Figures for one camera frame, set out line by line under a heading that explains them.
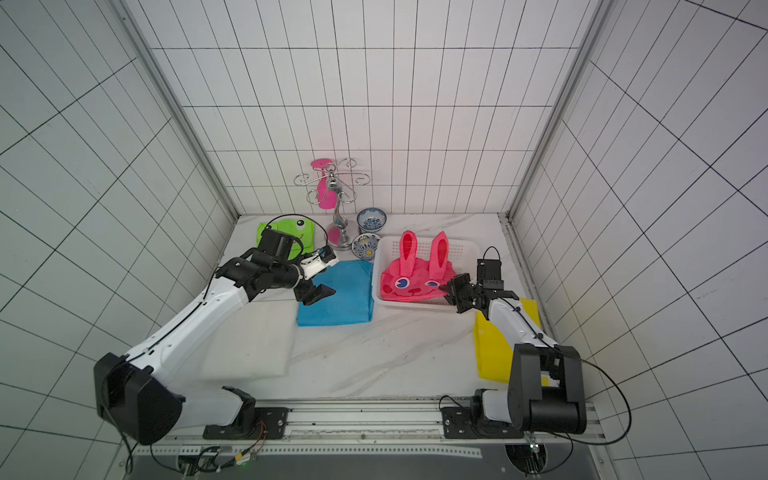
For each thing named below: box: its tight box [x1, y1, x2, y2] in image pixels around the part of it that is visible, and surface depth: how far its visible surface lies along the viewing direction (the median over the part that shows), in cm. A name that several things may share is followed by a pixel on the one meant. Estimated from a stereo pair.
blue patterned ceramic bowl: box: [357, 207, 387, 233], surface depth 119 cm
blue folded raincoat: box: [296, 260, 374, 327], surface depth 93 cm
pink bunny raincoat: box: [380, 230, 456, 303], surface depth 99 cm
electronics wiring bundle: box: [150, 420, 268, 473], surface depth 71 cm
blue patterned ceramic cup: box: [351, 232, 381, 261], surface depth 109 cm
